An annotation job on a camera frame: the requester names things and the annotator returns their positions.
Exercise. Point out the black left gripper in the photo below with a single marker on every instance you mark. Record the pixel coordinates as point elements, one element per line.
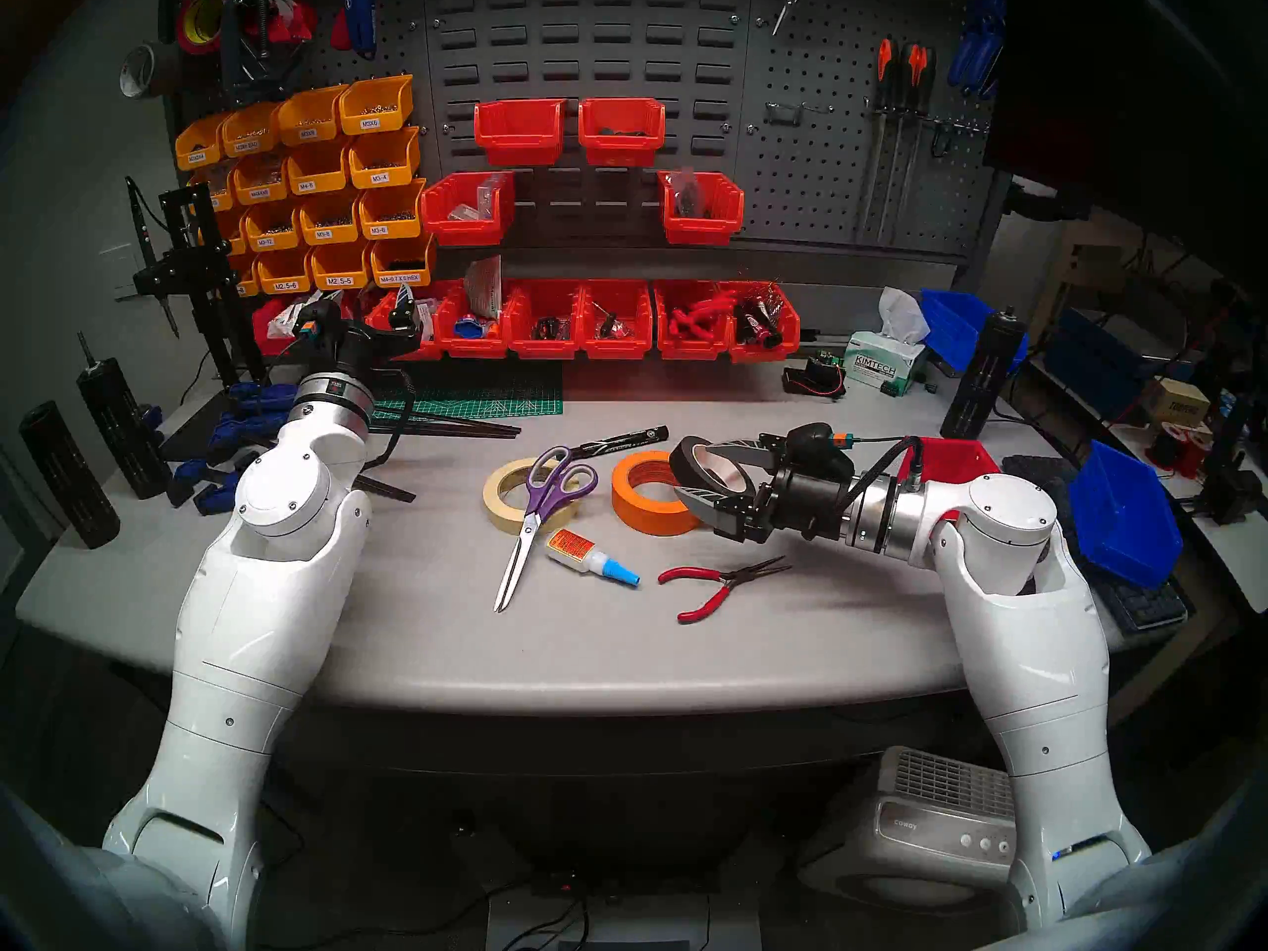
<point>362,345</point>

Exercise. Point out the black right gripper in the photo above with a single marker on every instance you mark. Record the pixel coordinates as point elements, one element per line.
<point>812,508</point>

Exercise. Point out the black tape roll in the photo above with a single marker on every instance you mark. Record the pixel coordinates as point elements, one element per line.
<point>679,461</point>

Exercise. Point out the orange tape roll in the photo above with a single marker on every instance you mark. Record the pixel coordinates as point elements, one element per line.
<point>634,508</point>

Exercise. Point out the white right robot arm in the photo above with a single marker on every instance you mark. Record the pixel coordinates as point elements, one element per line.
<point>1030,652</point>

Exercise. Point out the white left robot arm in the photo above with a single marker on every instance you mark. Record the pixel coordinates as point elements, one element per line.
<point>258,602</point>

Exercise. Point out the beige masking tape roll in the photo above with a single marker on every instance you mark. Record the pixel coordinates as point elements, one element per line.
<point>495,503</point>

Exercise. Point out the red yellow tape roll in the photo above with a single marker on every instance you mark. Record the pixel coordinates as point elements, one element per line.
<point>188,18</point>

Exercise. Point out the grey pegboard back panel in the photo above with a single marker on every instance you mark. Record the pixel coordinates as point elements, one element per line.
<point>644,57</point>

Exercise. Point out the yellow plastic parts bin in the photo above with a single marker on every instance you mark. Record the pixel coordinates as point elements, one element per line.
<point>401,264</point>
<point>317,171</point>
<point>309,117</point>
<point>284,275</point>
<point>220,191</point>
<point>329,221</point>
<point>391,211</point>
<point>248,280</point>
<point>198,147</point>
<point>248,132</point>
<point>383,158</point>
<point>234,234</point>
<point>261,181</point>
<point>374,105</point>
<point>272,228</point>
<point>340,268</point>

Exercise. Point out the red plastic storage bin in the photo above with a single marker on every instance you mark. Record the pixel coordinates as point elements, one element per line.
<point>426,351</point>
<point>621,147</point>
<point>265,330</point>
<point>951,456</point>
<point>763,353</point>
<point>517,132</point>
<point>700,230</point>
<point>543,349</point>
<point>688,350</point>
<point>466,228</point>
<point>471,349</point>
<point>614,349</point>

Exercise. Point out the small blue plastic part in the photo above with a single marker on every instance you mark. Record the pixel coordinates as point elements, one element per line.
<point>471,328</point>

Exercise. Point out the black marker pen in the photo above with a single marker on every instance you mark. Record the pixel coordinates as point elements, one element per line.
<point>624,442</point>

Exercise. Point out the black battery holder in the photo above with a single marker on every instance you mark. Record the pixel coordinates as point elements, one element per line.
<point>817,379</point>

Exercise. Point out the pile of blue clamps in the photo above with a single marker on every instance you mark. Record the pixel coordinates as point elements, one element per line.
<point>253,404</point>

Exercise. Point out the green cutting mat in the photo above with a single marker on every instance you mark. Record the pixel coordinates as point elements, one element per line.
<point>485,401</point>

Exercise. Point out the black tripod rods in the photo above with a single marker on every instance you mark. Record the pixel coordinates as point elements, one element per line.
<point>466,426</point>

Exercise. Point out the black metal fixture stand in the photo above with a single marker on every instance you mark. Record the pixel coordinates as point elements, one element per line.
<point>198,265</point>

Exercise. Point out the clear plastic parts bag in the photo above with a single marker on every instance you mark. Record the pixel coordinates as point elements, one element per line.
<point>688,194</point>
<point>475,206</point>

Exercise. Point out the Kimtech tissue box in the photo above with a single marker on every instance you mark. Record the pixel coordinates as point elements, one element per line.
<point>882,369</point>

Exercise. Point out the glue bottle with blue cap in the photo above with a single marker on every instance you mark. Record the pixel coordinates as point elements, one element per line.
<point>573,549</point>

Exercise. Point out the black cylindrical tool holder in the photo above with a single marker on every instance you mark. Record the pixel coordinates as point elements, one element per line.
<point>981,384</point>
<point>124,429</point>
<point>69,483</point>

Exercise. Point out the black bar clamp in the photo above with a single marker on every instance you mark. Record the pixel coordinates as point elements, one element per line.
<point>248,67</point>

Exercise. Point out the blue plastic storage bin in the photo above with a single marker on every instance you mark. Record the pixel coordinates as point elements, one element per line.
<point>951,315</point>
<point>1129,523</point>

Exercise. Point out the dark blue storage bin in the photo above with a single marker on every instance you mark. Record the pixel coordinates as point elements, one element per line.
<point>1090,365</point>

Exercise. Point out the white Coway air purifier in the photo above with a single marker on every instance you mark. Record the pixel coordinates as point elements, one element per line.
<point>911,830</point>

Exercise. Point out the black carabiner hook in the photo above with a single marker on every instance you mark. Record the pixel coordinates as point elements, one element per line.
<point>939,139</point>

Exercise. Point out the black power strip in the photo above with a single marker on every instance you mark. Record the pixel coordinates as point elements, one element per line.
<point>634,880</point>

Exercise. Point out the black computer keyboard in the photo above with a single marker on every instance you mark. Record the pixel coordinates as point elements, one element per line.
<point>1154,607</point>

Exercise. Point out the small cardboard box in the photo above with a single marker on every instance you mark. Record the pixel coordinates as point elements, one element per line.
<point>1179,404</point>

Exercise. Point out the small silver scissors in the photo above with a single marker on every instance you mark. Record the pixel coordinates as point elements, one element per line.
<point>790,3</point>

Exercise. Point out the black desktop device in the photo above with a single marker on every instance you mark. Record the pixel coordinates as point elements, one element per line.
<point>1228,483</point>

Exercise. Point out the white side table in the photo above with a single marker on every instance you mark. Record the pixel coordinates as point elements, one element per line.
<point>1243,563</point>

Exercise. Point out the black computer monitor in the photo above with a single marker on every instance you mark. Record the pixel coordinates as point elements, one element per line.
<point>1139,67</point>

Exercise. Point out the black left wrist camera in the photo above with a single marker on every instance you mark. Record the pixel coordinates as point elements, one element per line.
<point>322,330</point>

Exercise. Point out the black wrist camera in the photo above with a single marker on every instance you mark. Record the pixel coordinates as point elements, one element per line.
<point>322,330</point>
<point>817,444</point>

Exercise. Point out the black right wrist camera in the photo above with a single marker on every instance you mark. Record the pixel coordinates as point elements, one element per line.
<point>817,444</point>

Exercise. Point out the grey duct tape roll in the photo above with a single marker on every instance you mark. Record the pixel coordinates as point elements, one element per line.
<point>158,67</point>

